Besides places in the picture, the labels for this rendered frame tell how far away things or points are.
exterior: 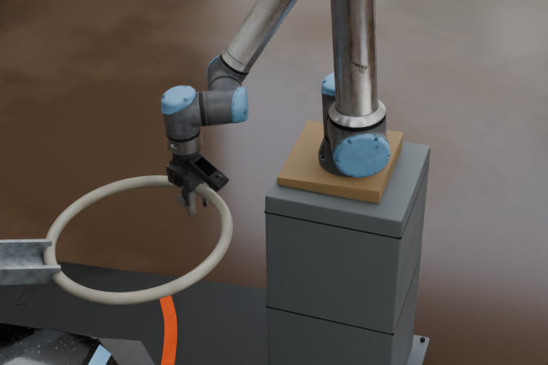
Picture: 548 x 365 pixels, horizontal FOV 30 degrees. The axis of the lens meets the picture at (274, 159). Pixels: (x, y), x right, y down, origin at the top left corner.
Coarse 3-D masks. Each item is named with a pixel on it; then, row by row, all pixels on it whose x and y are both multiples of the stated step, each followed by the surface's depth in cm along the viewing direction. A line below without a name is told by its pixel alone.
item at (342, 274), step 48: (288, 192) 291; (384, 192) 291; (288, 240) 297; (336, 240) 291; (384, 240) 285; (288, 288) 307; (336, 288) 301; (384, 288) 295; (288, 336) 318; (336, 336) 312; (384, 336) 305
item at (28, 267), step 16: (0, 240) 255; (16, 240) 257; (32, 240) 258; (48, 240) 260; (0, 256) 257; (16, 256) 259; (32, 256) 260; (0, 272) 246; (16, 272) 248; (32, 272) 249; (48, 272) 251
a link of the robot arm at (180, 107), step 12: (168, 96) 260; (180, 96) 259; (192, 96) 259; (168, 108) 259; (180, 108) 258; (192, 108) 259; (168, 120) 261; (180, 120) 260; (192, 120) 260; (168, 132) 264; (180, 132) 262; (192, 132) 264
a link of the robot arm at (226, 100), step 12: (216, 84) 265; (228, 84) 264; (204, 96) 260; (216, 96) 260; (228, 96) 260; (240, 96) 260; (204, 108) 259; (216, 108) 260; (228, 108) 260; (240, 108) 260; (204, 120) 261; (216, 120) 261; (228, 120) 262; (240, 120) 262
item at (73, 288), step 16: (144, 176) 281; (160, 176) 280; (96, 192) 277; (112, 192) 279; (208, 192) 272; (80, 208) 274; (224, 208) 266; (64, 224) 270; (224, 224) 261; (224, 240) 256; (48, 256) 258; (208, 256) 252; (192, 272) 247; (208, 272) 250; (64, 288) 249; (80, 288) 247; (160, 288) 244; (176, 288) 245; (112, 304) 244; (128, 304) 244
